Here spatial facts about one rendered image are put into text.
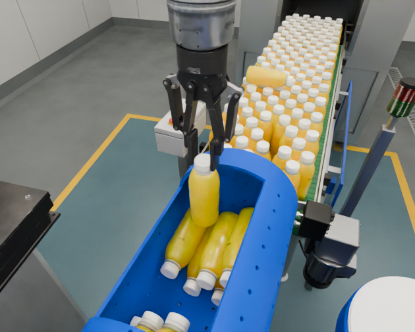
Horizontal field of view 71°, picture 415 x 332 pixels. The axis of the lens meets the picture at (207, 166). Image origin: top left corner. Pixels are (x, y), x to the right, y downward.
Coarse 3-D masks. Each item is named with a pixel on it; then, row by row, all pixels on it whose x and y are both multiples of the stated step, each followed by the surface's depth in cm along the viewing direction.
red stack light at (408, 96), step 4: (400, 84) 84; (396, 88) 85; (400, 88) 83; (404, 88) 82; (408, 88) 82; (396, 92) 85; (400, 92) 84; (404, 92) 83; (408, 92) 82; (412, 92) 82; (396, 96) 85; (400, 96) 84; (404, 96) 83; (408, 96) 83; (412, 96) 83; (400, 100) 85; (404, 100) 84; (408, 100) 83; (412, 100) 83
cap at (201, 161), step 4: (196, 156) 58; (200, 156) 58; (204, 156) 58; (208, 156) 58; (196, 160) 57; (200, 160) 57; (204, 160) 57; (208, 160) 57; (196, 164) 56; (200, 164) 56; (204, 164) 56; (208, 164) 56; (196, 168) 57; (200, 168) 56; (204, 168) 56; (208, 168) 56; (200, 172) 57; (204, 172) 57
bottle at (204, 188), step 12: (192, 180) 58; (204, 180) 57; (216, 180) 59; (192, 192) 60; (204, 192) 59; (216, 192) 60; (192, 204) 63; (204, 204) 61; (216, 204) 63; (192, 216) 66; (204, 216) 64; (216, 216) 66
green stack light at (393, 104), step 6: (390, 102) 88; (396, 102) 86; (402, 102) 84; (414, 102) 84; (390, 108) 88; (396, 108) 86; (402, 108) 85; (408, 108) 85; (396, 114) 87; (402, 114) 86; (408, 114) 87
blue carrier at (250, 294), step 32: (224, 160) 62; (256, 160) 62; (224, 192) 75; (256, 192) 71; (288, 192) 63; (160, 224) 65; (256, 224) 52; (288, 224) 60; (160, 256) 67; (256, 256) 49; (128, 288) 58; (160, 288) 65; (256, 288) 46; (96, 320) 42; (128, 320) 58; (192, 320) 64; (224, 320) 40; (256, 320) 44
